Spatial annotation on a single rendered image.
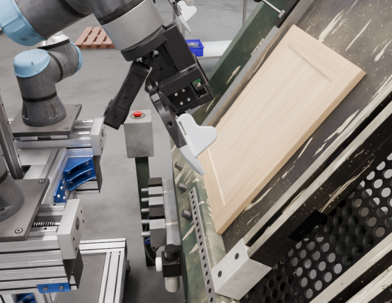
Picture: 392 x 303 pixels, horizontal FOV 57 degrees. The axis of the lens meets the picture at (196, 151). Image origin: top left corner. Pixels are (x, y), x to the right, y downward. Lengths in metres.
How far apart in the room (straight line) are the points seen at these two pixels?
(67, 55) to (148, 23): 0.95
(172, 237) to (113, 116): 0.77
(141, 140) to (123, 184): 1.19
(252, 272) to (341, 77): 0.50
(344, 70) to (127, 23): 0.61
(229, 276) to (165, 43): 0.54
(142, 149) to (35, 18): 1.15
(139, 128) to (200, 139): 1.06
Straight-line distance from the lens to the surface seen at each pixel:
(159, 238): 1.29
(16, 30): 0.55
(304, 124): 0.95
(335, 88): 0.94
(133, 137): 1.58
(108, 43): 5.89
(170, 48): 0.51
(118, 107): 0.55
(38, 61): 1.32
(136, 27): 0.48
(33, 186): 1.07
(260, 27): 1.54
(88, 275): 1.91
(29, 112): 1.38
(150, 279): 2.10
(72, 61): 1.43
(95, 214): 2.53
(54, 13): 0.52
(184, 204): 1.22
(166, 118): 0.51
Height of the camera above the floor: 1.64
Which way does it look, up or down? 32 degrees down
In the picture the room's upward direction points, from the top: straight up
